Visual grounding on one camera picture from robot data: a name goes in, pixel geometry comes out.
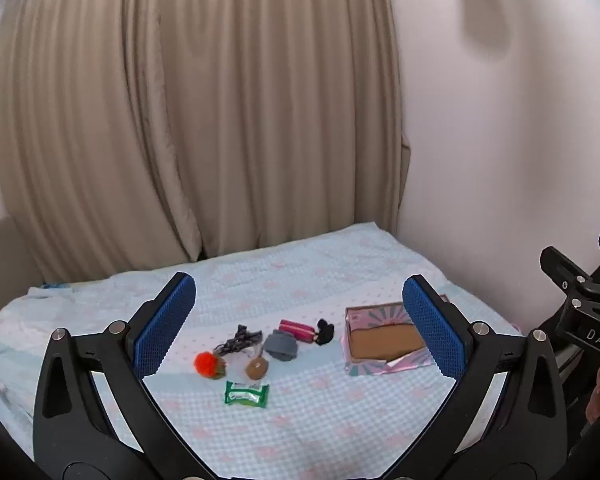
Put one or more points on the slate grey fabric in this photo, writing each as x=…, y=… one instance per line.
x=281, y=346

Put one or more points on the pink cardboard box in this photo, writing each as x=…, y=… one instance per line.
x=380, y=340

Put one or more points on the black scrunchie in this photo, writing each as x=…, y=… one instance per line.
x=324, y=332

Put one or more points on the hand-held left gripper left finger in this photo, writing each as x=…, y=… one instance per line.
x=165, y=325

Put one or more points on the pink pouch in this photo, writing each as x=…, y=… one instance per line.
x=296, y=330

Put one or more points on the green snack packet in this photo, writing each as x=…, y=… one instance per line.
x=246, y=394

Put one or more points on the beige curtain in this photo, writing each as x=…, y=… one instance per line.
x=195, y=110

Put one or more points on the orange pompom toy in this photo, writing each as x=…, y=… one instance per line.
x=207, y=364

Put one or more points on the printed blanket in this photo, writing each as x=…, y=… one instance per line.
x=300, y=430

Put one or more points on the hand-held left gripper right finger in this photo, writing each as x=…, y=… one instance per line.
x=432, y=330

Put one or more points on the brown round pouch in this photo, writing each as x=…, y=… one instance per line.
x=256, y=369

